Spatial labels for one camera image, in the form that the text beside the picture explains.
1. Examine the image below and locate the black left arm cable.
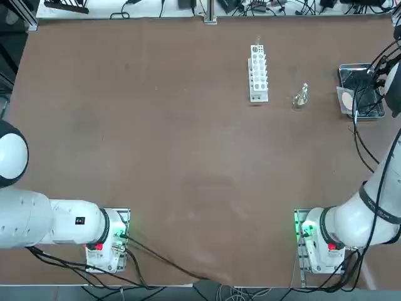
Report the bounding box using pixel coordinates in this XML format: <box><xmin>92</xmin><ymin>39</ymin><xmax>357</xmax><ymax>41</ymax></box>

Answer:
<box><xmin>24</xmin><ymin>246</ymin><xmax>151</xmax><ymax>289</ymax></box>

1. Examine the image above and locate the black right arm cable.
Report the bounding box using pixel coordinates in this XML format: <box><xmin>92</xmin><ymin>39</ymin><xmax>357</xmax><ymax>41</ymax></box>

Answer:
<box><xmin>343</xmin><ymin>40</ymin><xmax>401</xmax><ymax>288</ymax></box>

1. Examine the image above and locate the aluminium camera post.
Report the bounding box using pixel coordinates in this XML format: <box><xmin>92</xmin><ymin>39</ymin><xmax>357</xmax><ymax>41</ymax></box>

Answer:
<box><xmin>203</xmin><ymin>0</ymin><xmax>218</xmax><ymax>25</ymax></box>

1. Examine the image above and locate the square wire gauze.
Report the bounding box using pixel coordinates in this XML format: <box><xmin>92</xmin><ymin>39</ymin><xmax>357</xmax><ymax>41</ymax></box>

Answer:
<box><xmin>336</xmin><ymin>85</ymin><xmax>358</xmax><ymax>114</ymax></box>

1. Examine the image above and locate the steel tray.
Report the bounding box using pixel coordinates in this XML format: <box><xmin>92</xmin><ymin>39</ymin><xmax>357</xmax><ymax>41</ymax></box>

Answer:
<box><xmin>338</xmin><ymin>63</ymin><xmax>385</xmax><ymax>122</ymax></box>

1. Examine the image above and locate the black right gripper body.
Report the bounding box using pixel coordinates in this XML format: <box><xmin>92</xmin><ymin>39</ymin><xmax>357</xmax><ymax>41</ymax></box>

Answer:
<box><xmin>374</xmin><ymin>61</ymin><xmax>389</xmax><ymax>83</ymax></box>

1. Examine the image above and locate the black cable across table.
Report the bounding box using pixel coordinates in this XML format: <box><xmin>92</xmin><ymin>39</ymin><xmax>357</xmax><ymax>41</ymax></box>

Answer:
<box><xmin>125</xmin><ymin>235</ymin><xmax>220</xmax><ymax>282</ymax></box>

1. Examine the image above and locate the white test tube rack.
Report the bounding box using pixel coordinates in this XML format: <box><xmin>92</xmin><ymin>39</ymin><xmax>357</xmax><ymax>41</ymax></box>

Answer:
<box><xmin>249</xmin><ymin>45</ymin><xmax>269</xmax><ymax>103</ymax></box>

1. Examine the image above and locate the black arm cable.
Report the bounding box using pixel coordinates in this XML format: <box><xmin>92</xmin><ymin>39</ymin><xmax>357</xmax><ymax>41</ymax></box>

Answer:
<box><xmin>24</xmin><ymin>246</ymin><xmax>151</xmax><ymax>289</ymax></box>
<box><xmin>343</xmin><ymin>40</ymin><xmax>401</xmax><ymax>288</ymax></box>

